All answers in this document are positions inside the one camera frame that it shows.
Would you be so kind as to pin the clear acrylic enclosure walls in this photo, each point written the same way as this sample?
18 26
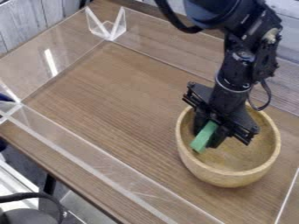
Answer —
97 87

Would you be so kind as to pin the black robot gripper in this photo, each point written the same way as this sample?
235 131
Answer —
217 105

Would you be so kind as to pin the black table leg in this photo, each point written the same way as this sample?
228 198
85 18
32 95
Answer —
49 184

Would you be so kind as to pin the green rectangular block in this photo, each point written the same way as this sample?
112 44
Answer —
202 137

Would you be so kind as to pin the blue object at left edge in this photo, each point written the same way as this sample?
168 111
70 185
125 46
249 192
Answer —
5 98

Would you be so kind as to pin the light wooden bowl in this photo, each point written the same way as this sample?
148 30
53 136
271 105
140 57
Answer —
235 164

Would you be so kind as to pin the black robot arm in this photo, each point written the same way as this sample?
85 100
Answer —
252 33

